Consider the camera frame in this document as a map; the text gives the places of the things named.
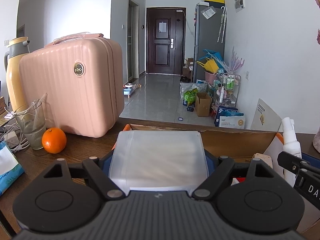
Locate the dark brown door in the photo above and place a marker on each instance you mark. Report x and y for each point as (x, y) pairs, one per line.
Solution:
(165, 55)

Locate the white lint brush red pad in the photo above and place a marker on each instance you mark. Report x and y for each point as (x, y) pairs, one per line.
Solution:
(238, 180)

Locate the blue white carton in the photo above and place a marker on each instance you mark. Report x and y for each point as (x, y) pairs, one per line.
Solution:
(230, 121)

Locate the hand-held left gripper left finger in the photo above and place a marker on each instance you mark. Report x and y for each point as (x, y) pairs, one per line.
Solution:
(105, 166)

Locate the glass jug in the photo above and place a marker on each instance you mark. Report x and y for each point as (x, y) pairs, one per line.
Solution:
(32, 130)

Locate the clear folded umbrella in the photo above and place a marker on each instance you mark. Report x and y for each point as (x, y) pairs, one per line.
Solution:
(222, 25)

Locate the open cardboard box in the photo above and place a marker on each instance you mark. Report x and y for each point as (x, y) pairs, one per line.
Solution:
(203, 106)

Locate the green plastic bag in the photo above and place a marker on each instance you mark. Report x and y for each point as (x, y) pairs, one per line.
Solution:
(191, 97)

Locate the yellow thermos jug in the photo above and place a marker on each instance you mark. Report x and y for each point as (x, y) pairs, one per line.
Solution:
(15, 80)

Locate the pink suitcase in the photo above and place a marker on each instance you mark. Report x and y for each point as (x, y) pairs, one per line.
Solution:
(75, 92)

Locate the blue bag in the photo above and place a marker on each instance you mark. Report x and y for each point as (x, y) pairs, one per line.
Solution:
(215, 55)

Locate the glass side door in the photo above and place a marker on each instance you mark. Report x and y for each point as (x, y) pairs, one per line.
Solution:
(133, 42)

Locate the yellow bag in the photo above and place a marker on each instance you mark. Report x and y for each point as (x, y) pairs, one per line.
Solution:
(208, 65)

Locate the purple feather decoration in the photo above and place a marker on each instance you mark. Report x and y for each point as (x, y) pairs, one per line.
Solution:
(235, 62)

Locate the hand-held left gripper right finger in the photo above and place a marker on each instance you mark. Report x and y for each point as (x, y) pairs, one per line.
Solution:
(212, 166)

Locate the white plastic container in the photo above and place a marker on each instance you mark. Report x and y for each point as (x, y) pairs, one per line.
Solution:
(160, 160)

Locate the white spray bottle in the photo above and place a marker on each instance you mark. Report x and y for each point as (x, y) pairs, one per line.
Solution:
(291, 140)

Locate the orange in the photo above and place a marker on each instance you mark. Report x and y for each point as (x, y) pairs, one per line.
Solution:
(53, 141)

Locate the grey refrigerator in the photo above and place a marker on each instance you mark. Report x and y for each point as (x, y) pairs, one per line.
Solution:
(207, 42)

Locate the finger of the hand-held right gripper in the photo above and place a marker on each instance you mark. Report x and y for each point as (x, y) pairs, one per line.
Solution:
(312, 156)
(290, 161)

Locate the white board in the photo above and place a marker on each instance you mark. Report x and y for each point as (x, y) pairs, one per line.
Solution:
(265, 117)

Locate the pink basket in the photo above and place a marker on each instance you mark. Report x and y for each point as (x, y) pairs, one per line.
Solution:
(210, 78)

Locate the blue tissue pack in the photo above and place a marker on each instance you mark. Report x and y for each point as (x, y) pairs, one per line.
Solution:
(8, 170)

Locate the pet bowl stand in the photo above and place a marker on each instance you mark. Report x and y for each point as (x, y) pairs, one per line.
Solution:
(130, 90)

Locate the red cardboard box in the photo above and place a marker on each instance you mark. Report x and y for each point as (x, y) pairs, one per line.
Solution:
(232, 142)

